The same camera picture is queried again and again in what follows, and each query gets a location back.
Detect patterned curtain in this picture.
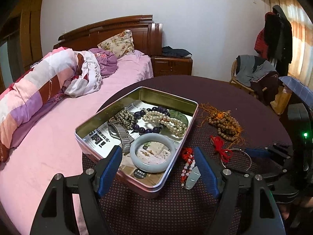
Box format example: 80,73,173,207
269,0,313,89

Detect person right hand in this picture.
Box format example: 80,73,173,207
278,197,313,220

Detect dark purple bead bracelet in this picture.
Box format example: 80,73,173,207
131,106,171,135

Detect thin silver bangle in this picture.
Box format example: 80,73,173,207
220,148,252,171

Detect grey clothes on chair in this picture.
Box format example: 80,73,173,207
235,55,277,87

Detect silver metal watch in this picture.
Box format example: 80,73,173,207
108,121,134,155

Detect wooden headboard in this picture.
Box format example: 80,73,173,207
53,15,163,56

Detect dark maroon clothes on chair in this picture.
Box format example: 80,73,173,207
250,72,279,106

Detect pink metal tin box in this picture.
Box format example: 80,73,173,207
74,86,199,200

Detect white pearl necklace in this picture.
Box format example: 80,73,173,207
142,110,188,139

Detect blue tiled desk top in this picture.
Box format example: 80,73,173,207
279,76,313,110

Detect red jacket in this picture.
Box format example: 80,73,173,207
254,29,268,59

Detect floral pillow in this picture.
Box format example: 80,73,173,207
97,30,135,59

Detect pale jade bangle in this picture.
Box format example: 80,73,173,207
130,133,176,174

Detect wooden prayer bead necklace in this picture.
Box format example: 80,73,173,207
196,102,245,150

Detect red knot cord ornament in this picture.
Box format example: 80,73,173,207
210,135,233,163

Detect wooden wardrobe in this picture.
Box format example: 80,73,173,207
1,0,42,92

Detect purple garment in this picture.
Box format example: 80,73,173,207
89,48,118,78

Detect dark hanging coats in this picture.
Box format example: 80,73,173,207
264,5,293,76

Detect dark red dotted tablecloth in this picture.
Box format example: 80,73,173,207
82,75,293,235

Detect pink bed mattress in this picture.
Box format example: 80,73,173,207
1,50,153,234

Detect metallic gold bead bracelet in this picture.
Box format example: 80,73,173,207
115,107,136,129

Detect green jade bead bracelet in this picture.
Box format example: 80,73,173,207
168,109,190,128

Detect patchwork pink quilt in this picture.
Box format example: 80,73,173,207
1,48,102,162

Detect wooden nightstand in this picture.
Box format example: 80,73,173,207
151,56,193,77

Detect dark clothes on nightstand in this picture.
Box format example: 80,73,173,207
162,46,192,58

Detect paper leaflets in tin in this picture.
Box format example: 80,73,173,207
83,100,194,189

